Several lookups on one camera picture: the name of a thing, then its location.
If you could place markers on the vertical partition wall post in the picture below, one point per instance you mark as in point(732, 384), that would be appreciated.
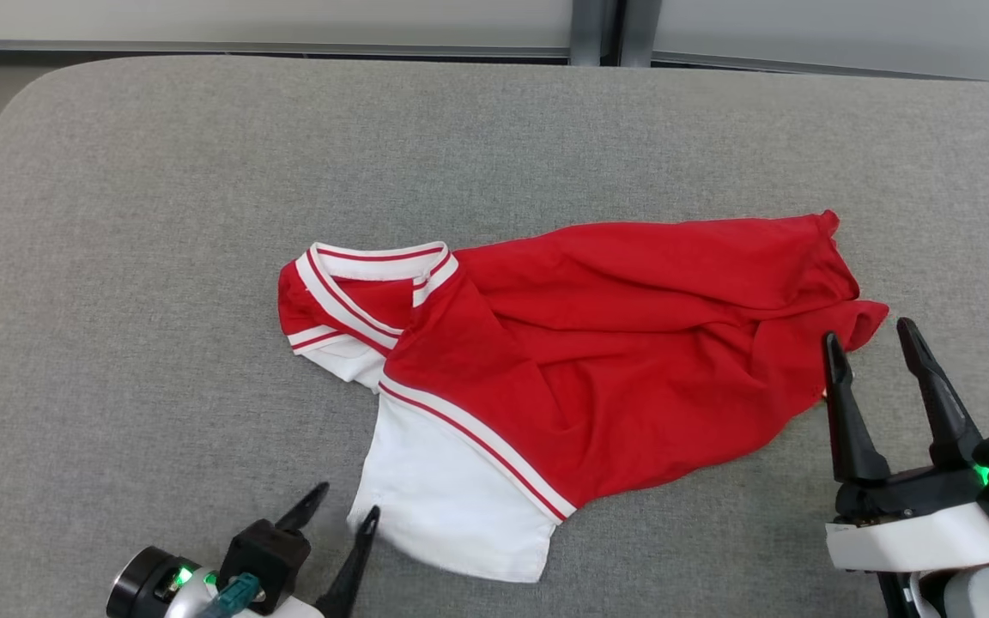
point(587, 30)

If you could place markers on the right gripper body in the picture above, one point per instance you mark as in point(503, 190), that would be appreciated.
point(907, 498)

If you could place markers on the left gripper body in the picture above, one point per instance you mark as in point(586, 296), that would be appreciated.
point(147, 588)

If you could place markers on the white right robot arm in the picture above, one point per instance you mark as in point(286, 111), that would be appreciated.
point(984, 596)

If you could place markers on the red white number 23 jersey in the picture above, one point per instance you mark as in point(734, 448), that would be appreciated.
point(615, 343)

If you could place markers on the grey wall base rail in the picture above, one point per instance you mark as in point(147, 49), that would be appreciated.
point(203, 47)

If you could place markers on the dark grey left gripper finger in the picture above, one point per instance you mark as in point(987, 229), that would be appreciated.
point(301, 511)
point(353, 575)

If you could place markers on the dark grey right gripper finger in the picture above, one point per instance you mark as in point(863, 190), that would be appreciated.
point(851, 429)
point(941, 412)

